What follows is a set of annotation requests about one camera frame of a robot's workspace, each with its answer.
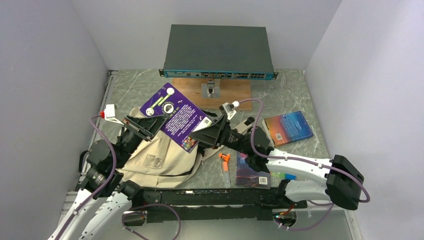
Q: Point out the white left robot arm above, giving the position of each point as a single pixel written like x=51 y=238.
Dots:
x=103 y=195

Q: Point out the orange blue paperback book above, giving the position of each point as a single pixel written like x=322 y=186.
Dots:
x=287 y=128

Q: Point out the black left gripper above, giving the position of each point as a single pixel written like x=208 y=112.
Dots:
x=148 y=127

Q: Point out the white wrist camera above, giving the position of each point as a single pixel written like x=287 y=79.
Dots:
x=109 y=112
x=229 y=109

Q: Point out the purple boxed book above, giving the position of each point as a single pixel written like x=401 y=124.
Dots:
x=184 y=116

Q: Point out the blue eraser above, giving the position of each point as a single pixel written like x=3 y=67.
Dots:
x=290 y=177

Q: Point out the dark space notebook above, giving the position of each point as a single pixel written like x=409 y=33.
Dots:
x=247 y=177

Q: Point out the grey network switch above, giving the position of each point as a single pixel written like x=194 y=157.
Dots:
x=218 y=52

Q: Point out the wooden base board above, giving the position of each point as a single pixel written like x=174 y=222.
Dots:
x=230 y=90

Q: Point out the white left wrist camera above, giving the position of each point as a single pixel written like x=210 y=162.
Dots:
x=109 y=112

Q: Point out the grey metal stand bracket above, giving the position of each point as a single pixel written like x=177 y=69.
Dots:
x=211 y=89

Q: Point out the orange pen in pack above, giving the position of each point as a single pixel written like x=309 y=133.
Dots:
x=225 y=169

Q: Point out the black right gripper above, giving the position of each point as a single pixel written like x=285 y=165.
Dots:
x=214 y=135

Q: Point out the yellow banana toy pack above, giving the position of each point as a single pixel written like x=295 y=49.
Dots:
x=278 y=175

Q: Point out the beige canvas backpack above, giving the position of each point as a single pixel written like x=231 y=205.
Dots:
x=161 y=163

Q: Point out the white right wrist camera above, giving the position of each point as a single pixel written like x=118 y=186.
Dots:
x=229 y=109

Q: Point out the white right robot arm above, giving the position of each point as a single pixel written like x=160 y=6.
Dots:
x=326 y=179

